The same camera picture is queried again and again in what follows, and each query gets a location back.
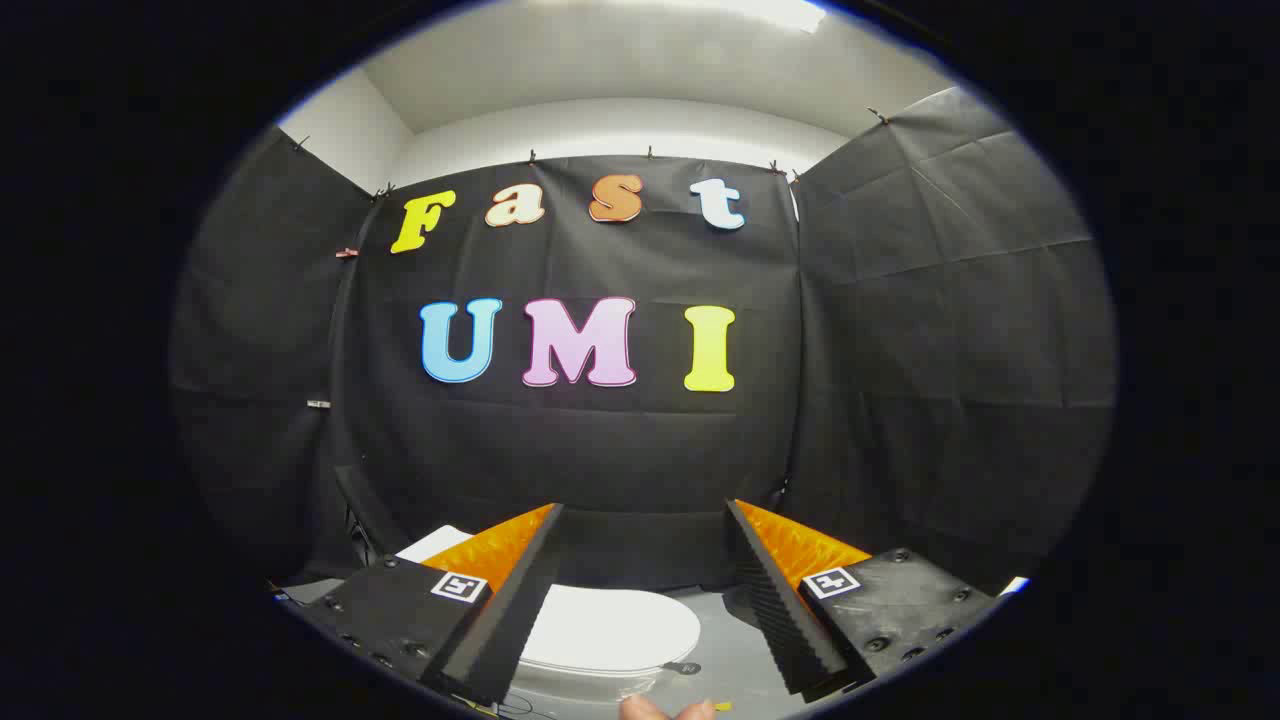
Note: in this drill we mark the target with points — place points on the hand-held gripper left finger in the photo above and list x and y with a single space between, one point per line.
500 630

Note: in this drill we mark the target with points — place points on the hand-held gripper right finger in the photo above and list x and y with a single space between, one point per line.
780 620

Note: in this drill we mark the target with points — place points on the white toilet lid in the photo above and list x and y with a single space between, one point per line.
620 628

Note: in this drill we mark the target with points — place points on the white toilet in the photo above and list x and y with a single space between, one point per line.
435 545

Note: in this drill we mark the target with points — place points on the small black floor object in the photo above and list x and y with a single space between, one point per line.
683 667

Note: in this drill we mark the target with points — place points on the black backdrop cloth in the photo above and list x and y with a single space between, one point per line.
620 450

